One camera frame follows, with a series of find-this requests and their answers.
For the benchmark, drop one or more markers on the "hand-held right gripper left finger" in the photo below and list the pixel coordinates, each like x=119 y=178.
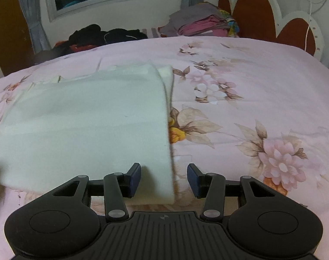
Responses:
x=134 y=179

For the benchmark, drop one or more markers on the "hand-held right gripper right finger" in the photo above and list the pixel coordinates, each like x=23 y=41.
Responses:
x=193 y=180

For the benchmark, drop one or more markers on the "white long-sleeve shirt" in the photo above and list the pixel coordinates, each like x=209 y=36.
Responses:
x=86 y=119

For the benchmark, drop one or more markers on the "pile of dark clothes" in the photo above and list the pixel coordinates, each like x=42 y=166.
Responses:
x=118 y=35

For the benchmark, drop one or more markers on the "stack of folded clothes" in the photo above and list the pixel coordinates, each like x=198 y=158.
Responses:
x=197 y=19

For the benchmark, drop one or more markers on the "pink floral bed sheet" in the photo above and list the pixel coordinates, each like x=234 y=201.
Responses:
x=262 y=86

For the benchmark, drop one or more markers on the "striped pillow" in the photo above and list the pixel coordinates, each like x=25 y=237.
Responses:
x=152 y=32

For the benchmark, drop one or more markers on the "red and white headboard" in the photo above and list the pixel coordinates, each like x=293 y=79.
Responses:
x=258 y=13

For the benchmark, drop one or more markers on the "brown wooden door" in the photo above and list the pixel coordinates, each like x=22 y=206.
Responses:
x=10 y=27

